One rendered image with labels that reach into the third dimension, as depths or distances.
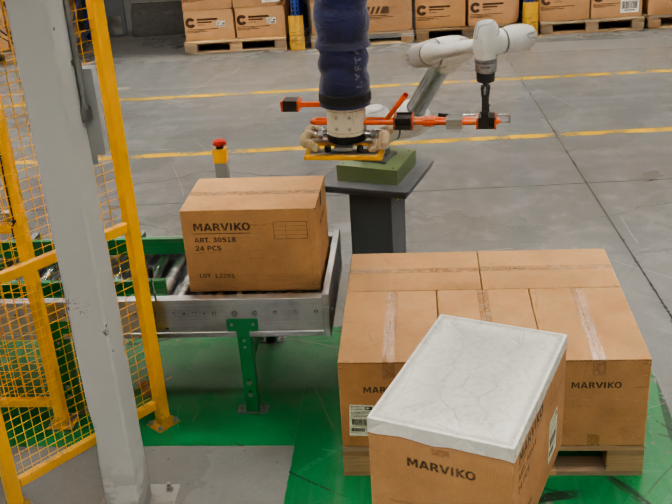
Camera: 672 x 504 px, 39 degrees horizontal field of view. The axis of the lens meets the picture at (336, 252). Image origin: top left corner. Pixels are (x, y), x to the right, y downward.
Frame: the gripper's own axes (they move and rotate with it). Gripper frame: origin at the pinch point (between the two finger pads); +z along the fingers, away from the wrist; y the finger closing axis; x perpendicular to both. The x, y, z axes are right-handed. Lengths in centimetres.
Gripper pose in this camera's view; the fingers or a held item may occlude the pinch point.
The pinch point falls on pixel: (485, 119)
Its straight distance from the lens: 407.7
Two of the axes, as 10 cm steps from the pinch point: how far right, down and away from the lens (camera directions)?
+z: 0.6, 9.1, 4.2
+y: -1.8, 4.2, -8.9
